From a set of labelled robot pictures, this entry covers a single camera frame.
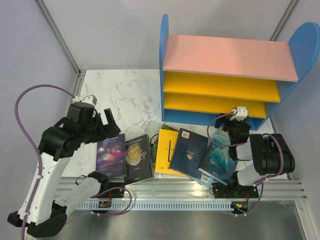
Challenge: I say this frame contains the white slotted cable duct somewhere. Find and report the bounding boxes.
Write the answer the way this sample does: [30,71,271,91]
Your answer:
[77,199,234,211]

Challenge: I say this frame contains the purple galaxy Crusoe book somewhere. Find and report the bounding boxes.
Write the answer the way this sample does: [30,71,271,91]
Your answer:
[95,133,126,178]

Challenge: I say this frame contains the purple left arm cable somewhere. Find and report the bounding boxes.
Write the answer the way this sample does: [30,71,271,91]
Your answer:
[14,84,76,239]

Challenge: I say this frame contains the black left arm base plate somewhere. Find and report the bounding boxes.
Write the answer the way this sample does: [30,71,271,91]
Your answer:
[98,182,125,200]

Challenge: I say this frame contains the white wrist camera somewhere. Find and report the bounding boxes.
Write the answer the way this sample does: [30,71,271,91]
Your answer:
[71,94,98,106]
[230,106,248,121]

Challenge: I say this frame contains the aluminium right frame post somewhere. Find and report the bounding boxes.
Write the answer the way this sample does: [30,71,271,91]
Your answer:
[269,0,300,41]

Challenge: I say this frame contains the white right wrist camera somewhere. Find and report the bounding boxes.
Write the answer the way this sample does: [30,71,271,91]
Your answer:
[230,106,248,121]

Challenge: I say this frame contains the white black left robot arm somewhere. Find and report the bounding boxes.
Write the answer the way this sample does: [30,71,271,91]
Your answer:
[7,101,121,239]

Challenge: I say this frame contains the green Alice Wonderland book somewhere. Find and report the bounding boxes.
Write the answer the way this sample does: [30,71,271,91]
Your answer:
[149,124,178,167]

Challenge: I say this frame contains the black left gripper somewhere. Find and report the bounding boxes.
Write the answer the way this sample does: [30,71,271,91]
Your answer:
[80,108,121,144]

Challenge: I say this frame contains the blue pink yellow bookshelf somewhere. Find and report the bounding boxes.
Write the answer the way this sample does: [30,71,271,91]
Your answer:
[159,14,320,131]

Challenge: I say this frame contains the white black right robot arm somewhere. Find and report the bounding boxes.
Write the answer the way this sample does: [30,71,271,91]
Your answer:
[213,113,296,197]

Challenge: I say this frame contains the dark navy blue book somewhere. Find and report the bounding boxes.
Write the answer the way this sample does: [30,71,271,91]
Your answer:
[169,128,209,179]

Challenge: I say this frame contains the pale grey Gatsby book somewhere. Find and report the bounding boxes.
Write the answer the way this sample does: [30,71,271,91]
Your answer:
[146,120,164,144]

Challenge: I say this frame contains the aluminium frame post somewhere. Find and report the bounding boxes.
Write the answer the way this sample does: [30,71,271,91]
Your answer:
[269,0,300,41]
[34,0,81,76]

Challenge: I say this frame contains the yellow Little Prince book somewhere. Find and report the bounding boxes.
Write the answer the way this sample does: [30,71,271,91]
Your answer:
[155,129,185,177]

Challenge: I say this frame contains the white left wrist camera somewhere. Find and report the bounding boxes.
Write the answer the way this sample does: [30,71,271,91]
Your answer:
[71,94,98,106]

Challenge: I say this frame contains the aluminium left frame post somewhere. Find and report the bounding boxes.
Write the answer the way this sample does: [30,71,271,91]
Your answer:
[34,0,81,76]

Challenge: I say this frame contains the aluminium mounting rail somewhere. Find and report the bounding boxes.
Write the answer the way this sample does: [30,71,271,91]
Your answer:
[53,176,308,202]

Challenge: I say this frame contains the light blue barcode book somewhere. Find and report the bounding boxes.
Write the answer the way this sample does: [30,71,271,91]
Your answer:
[187,173,213,189]

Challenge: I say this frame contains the teal underwater book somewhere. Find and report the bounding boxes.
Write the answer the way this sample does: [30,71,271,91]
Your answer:
[198,142,238,186]

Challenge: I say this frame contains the black Moon and Sixpence book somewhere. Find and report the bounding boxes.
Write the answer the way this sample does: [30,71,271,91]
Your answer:
[124,134,154,186]

